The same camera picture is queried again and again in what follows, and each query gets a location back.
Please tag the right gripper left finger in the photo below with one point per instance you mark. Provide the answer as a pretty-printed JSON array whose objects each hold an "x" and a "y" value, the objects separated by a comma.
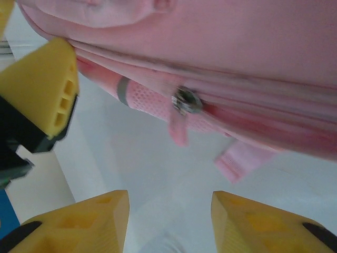
[{"x": 79, "y": 226}]

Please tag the pink student backpack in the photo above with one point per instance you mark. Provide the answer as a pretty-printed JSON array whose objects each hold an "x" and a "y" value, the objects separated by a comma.
[{"x": 237, "y": 39}]

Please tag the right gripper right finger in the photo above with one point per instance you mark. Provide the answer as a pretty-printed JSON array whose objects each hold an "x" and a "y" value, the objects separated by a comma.
[{"x": 263, "y": 229}]

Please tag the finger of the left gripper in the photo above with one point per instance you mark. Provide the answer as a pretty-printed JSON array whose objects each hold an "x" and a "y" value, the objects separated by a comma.
[
  {"x": 4, "y": 18},
  {"x": 39, "y": 84}
]

